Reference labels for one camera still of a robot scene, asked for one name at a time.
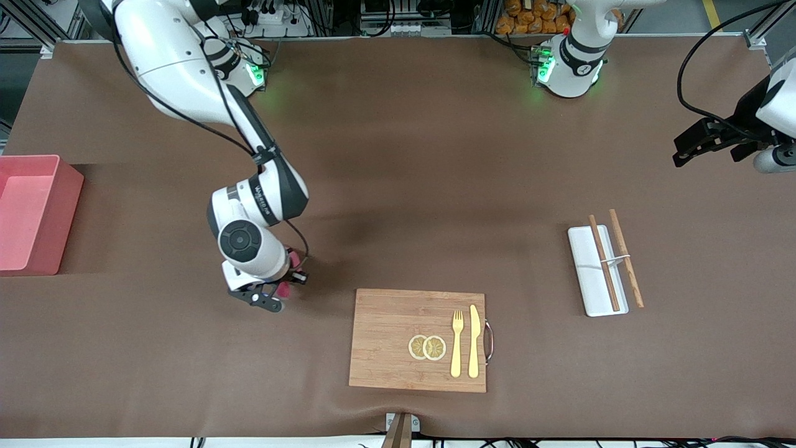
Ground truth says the red and black cloth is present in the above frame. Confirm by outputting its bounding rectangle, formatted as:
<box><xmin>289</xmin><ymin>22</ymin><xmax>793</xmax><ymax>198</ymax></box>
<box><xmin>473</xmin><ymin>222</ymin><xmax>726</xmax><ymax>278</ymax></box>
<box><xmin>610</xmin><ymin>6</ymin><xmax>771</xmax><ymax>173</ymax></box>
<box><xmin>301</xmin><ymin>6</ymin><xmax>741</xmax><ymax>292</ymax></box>
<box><xmin>272</xmin><ymin>248</ymin><xmax>310</xmax><ymax>301</ymax></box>

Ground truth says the bamboo cutting board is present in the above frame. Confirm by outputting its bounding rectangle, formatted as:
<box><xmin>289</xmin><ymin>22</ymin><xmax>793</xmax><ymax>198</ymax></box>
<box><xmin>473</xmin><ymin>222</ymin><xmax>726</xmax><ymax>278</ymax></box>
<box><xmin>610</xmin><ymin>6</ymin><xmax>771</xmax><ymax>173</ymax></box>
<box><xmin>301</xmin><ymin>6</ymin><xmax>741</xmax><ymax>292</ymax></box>
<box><xmin>348</xmin><ymin>288</ymin><xmax>488</xmax><ymax>393</ymax></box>

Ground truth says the white rectangular tray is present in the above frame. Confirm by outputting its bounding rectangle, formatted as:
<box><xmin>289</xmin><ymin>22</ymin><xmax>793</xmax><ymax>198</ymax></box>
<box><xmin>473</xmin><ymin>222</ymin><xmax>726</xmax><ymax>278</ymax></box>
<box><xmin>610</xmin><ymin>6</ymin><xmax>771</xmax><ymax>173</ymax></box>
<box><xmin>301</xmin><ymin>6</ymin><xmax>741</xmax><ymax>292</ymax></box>
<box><xmin>567</xmin><ymin>225</ymin><xmax>630</xmax><ymax>318</ymax></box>

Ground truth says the yellow fork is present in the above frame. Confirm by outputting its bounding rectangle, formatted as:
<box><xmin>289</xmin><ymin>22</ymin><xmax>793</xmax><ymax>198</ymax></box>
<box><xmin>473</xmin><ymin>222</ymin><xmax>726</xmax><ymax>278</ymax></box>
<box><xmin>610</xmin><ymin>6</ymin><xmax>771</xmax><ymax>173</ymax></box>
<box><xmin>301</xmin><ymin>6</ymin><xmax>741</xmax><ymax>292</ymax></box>
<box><xmin>450</xmin><ymin>310</ymin><xmax>465</xmax><ymax>378</ymax></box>

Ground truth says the yellow knife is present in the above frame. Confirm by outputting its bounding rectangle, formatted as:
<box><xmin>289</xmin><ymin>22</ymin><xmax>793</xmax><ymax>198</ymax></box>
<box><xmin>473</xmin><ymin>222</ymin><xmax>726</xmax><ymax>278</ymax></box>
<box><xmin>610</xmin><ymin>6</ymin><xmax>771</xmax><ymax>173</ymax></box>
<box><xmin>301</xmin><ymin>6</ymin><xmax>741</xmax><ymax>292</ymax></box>
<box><xmin>468</xmin><ymin>304</ymin><xmax>482</xmax><ymax>379</ymax></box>

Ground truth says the orange packaged goods pile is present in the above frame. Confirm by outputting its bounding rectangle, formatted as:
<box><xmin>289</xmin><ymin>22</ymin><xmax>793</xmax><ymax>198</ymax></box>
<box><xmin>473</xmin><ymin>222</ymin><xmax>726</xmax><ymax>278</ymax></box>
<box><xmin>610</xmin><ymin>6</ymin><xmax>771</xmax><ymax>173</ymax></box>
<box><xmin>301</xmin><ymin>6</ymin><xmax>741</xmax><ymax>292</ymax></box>
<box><xmin>496</xmin><ymin>0</ymin><xmax>624</xmax><ymax>35</ymax></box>

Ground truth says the pink plastic bin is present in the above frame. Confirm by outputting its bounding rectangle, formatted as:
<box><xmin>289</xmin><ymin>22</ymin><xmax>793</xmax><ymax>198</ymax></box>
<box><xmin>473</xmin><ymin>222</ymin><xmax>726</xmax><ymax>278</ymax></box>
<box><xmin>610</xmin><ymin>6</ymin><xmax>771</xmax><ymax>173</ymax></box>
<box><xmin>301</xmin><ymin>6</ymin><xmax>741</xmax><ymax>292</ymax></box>
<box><xmin>0</xmin><ymin>154</ymin><xmax>85</xmax><ymax>277</ymax></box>

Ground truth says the white power strip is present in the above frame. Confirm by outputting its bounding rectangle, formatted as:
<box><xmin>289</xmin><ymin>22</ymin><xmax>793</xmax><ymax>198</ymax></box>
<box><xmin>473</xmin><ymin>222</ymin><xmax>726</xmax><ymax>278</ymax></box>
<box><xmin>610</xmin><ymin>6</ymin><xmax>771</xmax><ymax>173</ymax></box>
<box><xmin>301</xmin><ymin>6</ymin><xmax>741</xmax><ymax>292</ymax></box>
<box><xmin>239</xmin><ymin>0</ymin><xmax>313</xmax><ymax>39</ymax></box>

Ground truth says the aluminium frame post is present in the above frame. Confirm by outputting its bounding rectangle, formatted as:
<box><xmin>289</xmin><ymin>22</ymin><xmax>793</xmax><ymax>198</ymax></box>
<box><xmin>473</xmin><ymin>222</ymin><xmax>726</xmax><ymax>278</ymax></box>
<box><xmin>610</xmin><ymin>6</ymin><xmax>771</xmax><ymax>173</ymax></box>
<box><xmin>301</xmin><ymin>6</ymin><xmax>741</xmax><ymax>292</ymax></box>
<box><xmin>0</xmin><ymin>0</ymin><xmax>94</xmax><ymax>58</ymax></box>
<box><xmin>743</xmin><ymin>0</ymin><xmax>796</xmax><ymax>50</ymax></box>

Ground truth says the white bracket with brown bar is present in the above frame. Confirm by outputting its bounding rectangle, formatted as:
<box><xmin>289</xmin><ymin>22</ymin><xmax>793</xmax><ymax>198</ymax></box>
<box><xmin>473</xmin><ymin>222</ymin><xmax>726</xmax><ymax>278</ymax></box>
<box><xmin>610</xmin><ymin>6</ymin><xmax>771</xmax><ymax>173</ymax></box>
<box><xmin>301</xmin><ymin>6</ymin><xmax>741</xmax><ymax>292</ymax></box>
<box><xmin>381</xmin><ymin>413</ymin><xmax>421</xmax><ymax>448</ymax></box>

